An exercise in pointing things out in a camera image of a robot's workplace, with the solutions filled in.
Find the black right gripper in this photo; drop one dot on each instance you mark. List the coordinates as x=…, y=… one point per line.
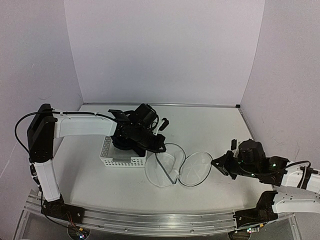
x=224, y=162

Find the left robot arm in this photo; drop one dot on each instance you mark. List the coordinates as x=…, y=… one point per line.
x=60, y=141

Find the white mesh laundry bag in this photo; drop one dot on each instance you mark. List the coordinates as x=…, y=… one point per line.
x=174, y=166

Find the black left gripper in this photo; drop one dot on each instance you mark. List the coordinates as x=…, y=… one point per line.
x=156, y=148

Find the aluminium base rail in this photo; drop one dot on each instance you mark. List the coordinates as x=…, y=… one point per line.
x=160, y=220

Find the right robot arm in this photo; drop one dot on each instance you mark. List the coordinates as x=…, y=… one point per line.
x=248, y=159

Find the black bra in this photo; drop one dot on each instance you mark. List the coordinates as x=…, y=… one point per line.
x=127, y=145

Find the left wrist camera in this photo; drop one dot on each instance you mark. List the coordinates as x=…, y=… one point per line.
x=162, y=125

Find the white perforated plastic basket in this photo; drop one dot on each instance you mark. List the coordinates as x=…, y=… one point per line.
x=115, y=158

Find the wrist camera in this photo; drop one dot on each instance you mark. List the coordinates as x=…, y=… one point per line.
x=162, y=125
x=235, y=147

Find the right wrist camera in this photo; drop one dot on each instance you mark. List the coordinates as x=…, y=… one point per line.
x=235, y=147

